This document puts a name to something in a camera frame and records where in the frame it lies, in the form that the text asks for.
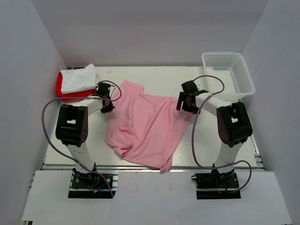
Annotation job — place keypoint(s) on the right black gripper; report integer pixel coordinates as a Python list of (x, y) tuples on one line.
[(193, 109)]

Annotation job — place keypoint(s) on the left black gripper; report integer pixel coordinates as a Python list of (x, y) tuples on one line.
[(108, 109)]

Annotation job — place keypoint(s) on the pink t-shirt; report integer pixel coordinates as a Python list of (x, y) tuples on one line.
[(145, 129)]

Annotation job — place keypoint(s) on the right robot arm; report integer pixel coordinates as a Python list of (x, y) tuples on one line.
[(233, 124)]

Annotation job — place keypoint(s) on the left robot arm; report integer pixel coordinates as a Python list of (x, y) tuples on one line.
[(72, 125)]

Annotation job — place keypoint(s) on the red folded t-shirt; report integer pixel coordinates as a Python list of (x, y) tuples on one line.
[(72, 94)]

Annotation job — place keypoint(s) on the white folded t-shirt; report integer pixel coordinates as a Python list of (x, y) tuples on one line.
[(78, 80)]

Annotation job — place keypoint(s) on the white plastic basket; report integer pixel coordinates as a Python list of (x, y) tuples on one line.
[(230, 67)]

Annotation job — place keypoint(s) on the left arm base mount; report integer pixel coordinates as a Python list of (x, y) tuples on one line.
[(92, 186)]

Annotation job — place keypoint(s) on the aluminium table edge rail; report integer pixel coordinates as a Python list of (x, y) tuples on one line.
[(131, 167)]

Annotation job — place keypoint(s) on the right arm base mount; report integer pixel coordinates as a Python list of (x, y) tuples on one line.
[(216, 186)]

